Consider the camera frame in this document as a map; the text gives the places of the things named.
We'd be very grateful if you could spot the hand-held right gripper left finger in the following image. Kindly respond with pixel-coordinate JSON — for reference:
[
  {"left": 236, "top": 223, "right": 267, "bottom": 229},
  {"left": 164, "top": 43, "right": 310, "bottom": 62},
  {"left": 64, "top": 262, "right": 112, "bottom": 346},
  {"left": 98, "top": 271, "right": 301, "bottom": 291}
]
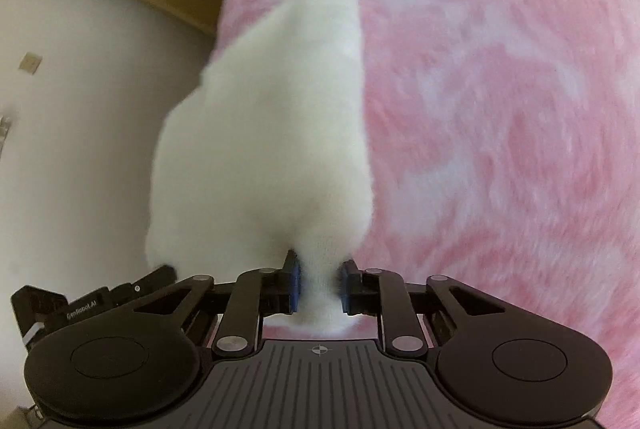
[{"left": 135, "top": 250, "right": 304, "bottom": 358}]

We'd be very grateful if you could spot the pink floral blanket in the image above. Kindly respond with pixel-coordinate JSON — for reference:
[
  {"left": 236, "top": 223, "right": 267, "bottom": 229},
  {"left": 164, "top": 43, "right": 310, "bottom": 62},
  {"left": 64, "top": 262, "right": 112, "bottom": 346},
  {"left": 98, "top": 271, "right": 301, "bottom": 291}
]
[{"left": 210, "top": 0, "right": 640, "bottom": 429}]

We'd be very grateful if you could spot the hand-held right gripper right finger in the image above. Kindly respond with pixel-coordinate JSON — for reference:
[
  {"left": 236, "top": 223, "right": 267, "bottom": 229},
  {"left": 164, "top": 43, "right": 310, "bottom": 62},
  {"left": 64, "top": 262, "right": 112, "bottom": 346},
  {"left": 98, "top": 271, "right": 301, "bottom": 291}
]
[{"left": 341, "top": 260, "right": 506, "bottom": 356}]

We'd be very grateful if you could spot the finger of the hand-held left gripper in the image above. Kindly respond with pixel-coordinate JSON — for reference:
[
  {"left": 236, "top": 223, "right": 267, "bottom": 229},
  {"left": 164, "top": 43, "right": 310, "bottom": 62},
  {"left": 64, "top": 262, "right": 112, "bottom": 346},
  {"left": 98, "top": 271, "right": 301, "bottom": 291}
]
[{"left": 110, "top": 265, "right": 178, "bottom": 305}]

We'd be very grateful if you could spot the cream fluffy garment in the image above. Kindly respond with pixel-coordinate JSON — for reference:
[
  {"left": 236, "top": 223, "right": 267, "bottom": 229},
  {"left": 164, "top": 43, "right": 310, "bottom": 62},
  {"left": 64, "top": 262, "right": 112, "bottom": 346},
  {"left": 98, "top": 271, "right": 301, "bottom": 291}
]
[{"left": 144, "top": 0, "right": 376, "bottom": 340}]

